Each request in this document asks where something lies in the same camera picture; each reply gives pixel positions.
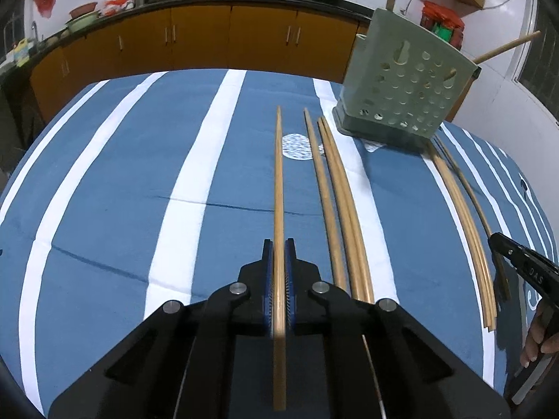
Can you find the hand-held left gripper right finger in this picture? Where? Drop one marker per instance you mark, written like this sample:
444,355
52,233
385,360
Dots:
290,279

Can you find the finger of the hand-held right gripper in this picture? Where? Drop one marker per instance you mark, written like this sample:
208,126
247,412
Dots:
519,257

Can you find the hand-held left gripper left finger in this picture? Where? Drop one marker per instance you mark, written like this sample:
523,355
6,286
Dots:
267,279

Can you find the wooden chopstick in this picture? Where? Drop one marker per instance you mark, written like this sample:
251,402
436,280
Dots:
506,47
321,192
278,183
463,209
349,196
454,200
474,196
470,214
338,200

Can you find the green perforated chopstick holder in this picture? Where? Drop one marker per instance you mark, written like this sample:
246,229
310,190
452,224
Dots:
406,96

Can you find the person's right hand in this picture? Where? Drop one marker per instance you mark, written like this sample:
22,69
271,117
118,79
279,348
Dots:
536,336

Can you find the blue white striped tablecloth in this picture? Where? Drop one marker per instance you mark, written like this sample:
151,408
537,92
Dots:
109,205

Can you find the barred window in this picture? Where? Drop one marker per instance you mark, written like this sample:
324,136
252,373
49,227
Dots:
541,61

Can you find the green bottle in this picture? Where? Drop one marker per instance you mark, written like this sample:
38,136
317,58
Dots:
442,31

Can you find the orange wooden lower cabinets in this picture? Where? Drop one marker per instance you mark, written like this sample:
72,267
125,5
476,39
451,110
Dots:
196,39

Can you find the red plastic bags pile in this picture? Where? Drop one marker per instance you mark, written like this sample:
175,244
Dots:
441,13

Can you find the red white plastic bag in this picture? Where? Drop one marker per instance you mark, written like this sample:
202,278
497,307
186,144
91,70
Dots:
118,4

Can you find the green basin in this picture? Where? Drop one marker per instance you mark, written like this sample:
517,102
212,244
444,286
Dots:
83,22

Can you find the brown basin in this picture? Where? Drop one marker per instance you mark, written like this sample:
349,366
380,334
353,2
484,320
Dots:
83,9

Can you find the metal faucet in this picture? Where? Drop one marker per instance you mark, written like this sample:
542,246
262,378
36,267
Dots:
35,30

